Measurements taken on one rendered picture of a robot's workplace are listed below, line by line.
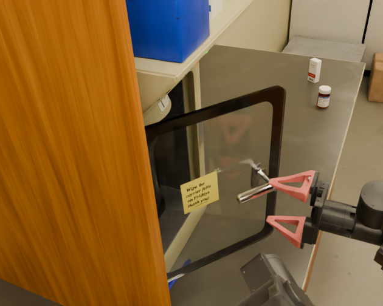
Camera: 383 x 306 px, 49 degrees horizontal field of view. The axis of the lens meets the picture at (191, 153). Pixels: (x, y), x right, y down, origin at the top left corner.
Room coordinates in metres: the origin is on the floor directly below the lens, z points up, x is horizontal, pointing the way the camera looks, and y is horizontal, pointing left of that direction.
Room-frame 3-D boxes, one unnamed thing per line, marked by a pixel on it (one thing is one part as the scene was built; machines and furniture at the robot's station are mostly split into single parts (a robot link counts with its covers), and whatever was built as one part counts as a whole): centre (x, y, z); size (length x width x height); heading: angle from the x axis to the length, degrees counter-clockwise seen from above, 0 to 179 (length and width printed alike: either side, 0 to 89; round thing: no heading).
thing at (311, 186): (0.54, -0.18, 1.23); 0.09 x 0.07 x 0.07; 63
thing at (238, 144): (0.60, -0.04, 1.19); 0.30 x 0.01 x 0.40; 114
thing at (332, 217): (0.51, -0.24, 1.20); 0.07 x 0.07 x 0.10; 63
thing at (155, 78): (0.65, -0.01, 1.46); 0.32 x 0.11 x 0.10; 153
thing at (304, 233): (0.54, -0.18, 1.16); 0.09 x 0.07 x 0.07; 63
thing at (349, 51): (3.12, -1.12, 0.17); 0.60 x 0.42 x 0.33; 61
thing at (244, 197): (0.60, -0.12, 1.20); 0.10 x 0.05 x 0.03; 114
